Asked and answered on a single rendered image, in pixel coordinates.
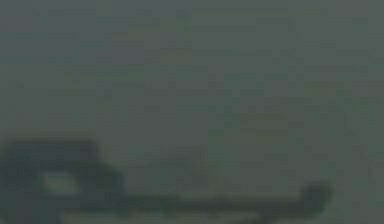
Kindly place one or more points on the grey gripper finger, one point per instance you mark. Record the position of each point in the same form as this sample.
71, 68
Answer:
216, 204

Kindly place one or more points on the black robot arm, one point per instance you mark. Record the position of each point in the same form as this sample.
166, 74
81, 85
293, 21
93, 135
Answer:
26, 156

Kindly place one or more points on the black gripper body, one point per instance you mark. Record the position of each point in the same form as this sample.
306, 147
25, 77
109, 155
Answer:
108, 186

